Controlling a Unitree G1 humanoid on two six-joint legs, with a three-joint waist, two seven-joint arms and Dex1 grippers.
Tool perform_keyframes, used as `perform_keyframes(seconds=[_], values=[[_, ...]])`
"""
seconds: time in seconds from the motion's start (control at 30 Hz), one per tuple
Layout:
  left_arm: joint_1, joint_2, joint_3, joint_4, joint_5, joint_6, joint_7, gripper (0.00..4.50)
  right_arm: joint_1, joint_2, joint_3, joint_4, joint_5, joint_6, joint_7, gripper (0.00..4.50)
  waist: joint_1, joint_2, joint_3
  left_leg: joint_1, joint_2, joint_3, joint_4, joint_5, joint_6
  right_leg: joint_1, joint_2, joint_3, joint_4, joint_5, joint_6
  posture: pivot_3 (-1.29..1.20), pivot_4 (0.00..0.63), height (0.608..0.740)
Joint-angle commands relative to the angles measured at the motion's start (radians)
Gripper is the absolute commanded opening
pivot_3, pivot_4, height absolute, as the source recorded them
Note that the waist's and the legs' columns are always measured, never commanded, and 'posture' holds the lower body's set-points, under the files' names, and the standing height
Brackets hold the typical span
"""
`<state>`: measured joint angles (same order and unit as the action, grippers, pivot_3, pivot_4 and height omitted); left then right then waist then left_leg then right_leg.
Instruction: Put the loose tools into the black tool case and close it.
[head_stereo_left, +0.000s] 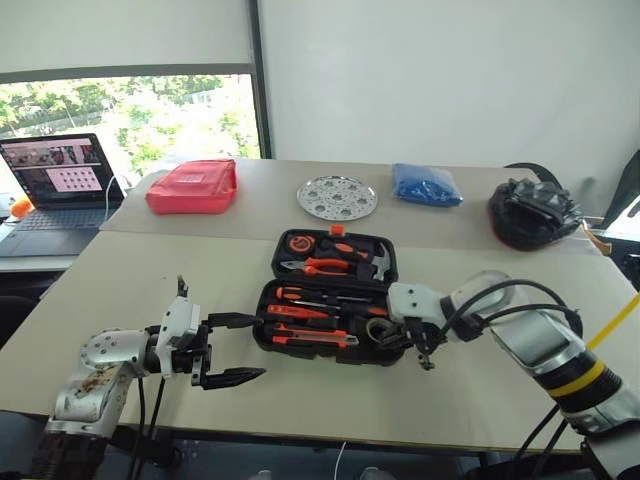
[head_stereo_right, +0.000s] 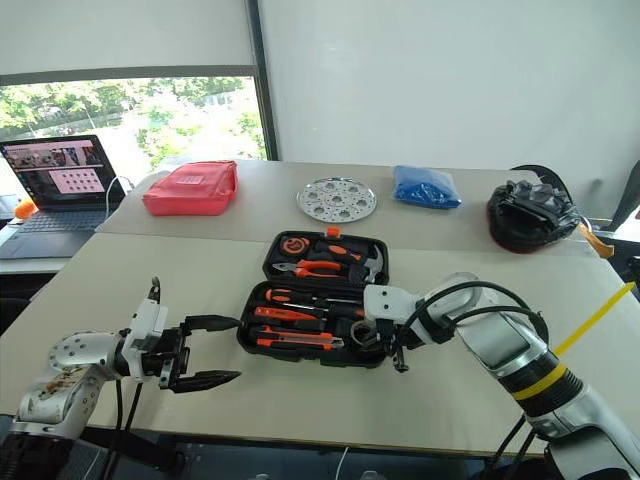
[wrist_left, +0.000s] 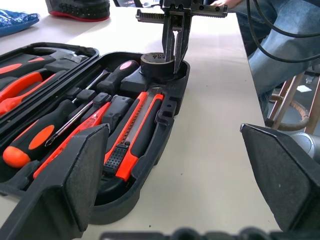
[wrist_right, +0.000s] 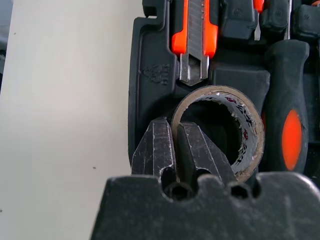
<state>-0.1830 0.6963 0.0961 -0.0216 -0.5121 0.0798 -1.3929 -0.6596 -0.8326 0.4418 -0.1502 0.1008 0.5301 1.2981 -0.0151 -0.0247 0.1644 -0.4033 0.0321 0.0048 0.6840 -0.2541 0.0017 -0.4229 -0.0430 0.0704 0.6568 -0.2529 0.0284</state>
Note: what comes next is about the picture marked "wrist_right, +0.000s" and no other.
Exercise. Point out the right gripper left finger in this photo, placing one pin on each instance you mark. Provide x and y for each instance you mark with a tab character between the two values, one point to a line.
155	150

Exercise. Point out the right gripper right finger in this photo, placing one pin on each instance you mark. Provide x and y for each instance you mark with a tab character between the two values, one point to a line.
197	155

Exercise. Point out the black electrical tape roll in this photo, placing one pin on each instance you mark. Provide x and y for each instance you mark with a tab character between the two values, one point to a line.
250	140

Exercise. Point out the black orange long screwdriver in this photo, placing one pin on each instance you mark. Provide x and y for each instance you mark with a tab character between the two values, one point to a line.
282	87

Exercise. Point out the black orange utility knife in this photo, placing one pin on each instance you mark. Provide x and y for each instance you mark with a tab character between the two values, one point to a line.
197	37

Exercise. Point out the black tool case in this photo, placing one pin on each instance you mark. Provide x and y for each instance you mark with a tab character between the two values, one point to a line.
150	100

